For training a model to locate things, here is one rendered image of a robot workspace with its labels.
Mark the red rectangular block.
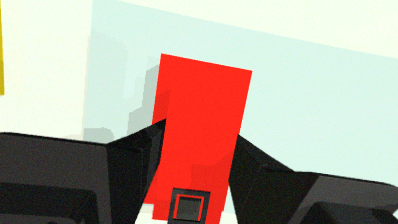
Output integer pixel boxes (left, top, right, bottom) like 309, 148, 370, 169
144, 54, 252, 224

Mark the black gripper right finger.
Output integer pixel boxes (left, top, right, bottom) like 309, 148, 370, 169
228, 134, 398, 224

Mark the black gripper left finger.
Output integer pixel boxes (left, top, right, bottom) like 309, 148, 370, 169
0, 118, 167, 224

